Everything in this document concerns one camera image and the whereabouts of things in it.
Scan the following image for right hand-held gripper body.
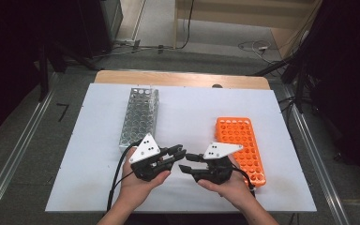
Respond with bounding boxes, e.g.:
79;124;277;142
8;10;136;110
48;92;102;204
193;142;244;186

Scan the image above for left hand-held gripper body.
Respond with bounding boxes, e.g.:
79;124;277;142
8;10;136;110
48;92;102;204
128;133;175;183

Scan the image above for silver metal test tube rack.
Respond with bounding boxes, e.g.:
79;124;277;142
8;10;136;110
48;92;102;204
118;87;159;155

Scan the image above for orange plastic test tube rack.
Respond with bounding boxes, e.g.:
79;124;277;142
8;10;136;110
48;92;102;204
215;116;267;188

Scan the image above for person's left hand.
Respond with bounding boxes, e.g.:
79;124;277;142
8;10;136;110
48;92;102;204
118;147;173;210

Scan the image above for person's right hand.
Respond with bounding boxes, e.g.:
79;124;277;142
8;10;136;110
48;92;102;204
197;155;253;211

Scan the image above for white board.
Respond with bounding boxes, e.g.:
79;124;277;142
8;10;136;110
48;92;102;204
45;82;317;214

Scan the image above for wooden table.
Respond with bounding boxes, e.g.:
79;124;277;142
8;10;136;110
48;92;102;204
94;69;271;91

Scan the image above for black metal stand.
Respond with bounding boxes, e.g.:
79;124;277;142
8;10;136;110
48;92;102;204
37;38;102;103
252;51;314;114

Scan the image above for dark cabinet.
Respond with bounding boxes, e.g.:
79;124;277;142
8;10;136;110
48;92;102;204
76;0;124;59

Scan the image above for light wooden furniture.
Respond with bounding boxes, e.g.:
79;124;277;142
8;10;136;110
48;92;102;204
173;0;323;60

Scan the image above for black curtain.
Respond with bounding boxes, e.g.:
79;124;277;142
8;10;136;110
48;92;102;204
289;0;360;191
0;0;87;146

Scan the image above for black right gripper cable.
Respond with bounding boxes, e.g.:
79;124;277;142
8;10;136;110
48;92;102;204
232;167;258;199

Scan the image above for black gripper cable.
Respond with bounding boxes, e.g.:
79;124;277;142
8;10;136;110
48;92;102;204
106;140;143;214
232;167;258;199

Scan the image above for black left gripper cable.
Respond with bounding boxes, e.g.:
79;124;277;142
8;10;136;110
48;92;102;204
106;140;143;214

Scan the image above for black floor cables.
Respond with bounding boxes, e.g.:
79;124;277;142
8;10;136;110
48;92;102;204
277;96;298;129

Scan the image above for grey floor cable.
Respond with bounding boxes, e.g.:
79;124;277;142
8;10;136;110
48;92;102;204
95;43;176;60

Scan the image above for metal floor rail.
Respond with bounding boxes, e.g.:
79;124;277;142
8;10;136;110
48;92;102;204
0;72;61;225
282;84;353;225

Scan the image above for white floor cable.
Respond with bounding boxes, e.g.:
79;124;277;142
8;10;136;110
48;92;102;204
237;39;276;65

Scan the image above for black hanging cable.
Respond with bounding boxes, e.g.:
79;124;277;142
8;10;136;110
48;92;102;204
177;0;196;51

